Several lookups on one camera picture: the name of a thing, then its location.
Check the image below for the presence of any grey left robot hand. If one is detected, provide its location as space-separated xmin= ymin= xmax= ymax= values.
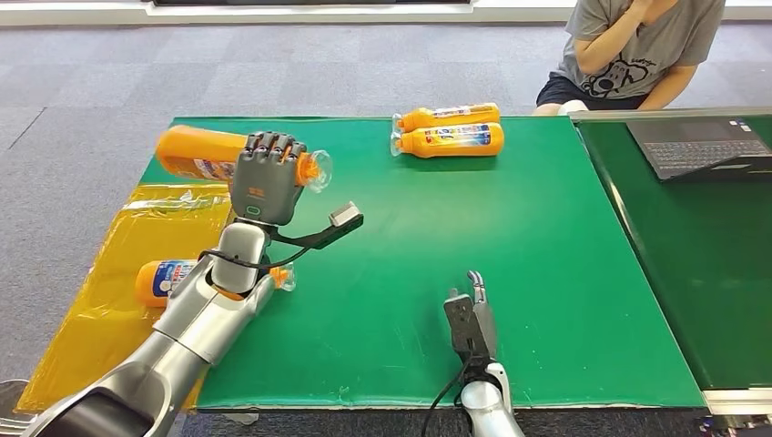
xmin=229 ymin=131 xmax=308 ymax=228

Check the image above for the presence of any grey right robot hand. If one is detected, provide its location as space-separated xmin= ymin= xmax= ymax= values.
xmin=467 ymin=270 xmax=500 ymax=363

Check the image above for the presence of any orange detergent bottle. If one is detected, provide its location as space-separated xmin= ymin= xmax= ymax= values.
xmin=390 ymin=122 xmax=505 ymax=159
xmin=392 ymin=103 xmax=502 ymax=134
xmin=134 ymin=259 xmax=297 ymax=309
xmin=155 ymin=125 xmax=333 ymax=194

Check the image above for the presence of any yellow taped flat cardboard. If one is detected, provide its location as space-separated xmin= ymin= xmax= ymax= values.
xmin=16 ymin=183 xmax=233 ymax=414

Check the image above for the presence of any green mat under laptop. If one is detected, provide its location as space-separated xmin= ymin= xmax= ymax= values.
xmin=573 ymin=117 xmax=772 ymax=392

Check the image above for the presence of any dark grey laptop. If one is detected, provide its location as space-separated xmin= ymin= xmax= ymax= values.
xmin=626 ymin=118 xmax=772 ymax=183

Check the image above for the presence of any round metal stand base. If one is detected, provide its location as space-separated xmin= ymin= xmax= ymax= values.
xmin=0 ymin=380 xmax=31 ymax=432

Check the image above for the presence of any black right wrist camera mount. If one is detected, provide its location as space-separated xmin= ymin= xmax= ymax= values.
xmin=443 ymin=289 xmax=479 ymax=358

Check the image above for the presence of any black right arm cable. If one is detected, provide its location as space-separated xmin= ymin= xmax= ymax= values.
xmin=420 ymin=355 xmax=472 ymax=437

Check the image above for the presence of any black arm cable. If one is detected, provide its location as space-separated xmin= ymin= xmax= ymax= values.
xmin=198 ymin=246 xmax=316 ymax=271
xmin=420 ymin=355 xmax=472 ymax=437

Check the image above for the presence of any black left camera bracket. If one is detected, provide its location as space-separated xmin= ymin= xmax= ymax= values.
xmin=265 ymin=212 xmax=365 ymax=251

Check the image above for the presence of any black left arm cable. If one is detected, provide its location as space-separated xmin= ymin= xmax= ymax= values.
xmin=198 ymin=246 xmax=316 ymax=271

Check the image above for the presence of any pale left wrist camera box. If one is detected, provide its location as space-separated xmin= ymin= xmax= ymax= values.
xmin=328 ymin=201 xmax=363 ymax=229

